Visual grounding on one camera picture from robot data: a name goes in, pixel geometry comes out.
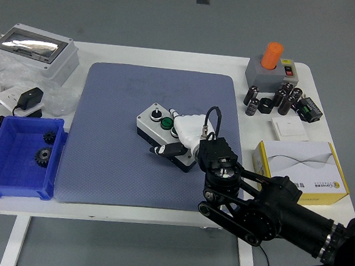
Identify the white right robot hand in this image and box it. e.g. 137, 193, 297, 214
148, 106, 210, 161

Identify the grey four-button control box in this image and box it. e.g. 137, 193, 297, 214
131, 100, 203, 175

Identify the black cylindrical capacitor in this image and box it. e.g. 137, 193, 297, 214
277, 94, 296, 117
242, 84, 260, 107
270, 88, 288, 108
289, 86, 303, 105
280, 81, 295, 96
245, 97, 261, 118

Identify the grey-blue table mat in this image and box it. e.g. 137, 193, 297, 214
53, 58, 256, 221

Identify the grey block base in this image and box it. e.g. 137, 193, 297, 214
242, 53, 288, 95

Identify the orange cylinder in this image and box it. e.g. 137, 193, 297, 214
259, 41, 285, 72

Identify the yellow white cardboard box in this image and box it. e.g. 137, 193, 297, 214
248, 135, 355, 210

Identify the black module with green terminal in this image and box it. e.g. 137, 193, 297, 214
294, 96, 325, 124

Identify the small black gear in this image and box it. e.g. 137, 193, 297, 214
42, 130, 57, 146

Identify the large black gear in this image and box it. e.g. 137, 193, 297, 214
33, 145, 53, 169

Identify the black power adapter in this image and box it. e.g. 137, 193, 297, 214
11, 84, 45, 120

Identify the clear plastic bag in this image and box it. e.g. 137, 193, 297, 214
0, 56, 84, 120

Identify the blue plastic bin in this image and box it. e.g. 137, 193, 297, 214
0, 112, 70, 205

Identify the white socket plate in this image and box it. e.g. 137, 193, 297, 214
0, 86, 46, 118

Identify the black ring nut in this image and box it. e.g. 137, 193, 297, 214
257, 97, 275, 115

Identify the white wall switch plate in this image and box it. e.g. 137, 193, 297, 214
269, 116, 311, 144

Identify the white red-black push switch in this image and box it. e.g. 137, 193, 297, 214
278, 58, 301, 88

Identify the grey enclosure with clear window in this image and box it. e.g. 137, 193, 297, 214
0, 21, 83, 89

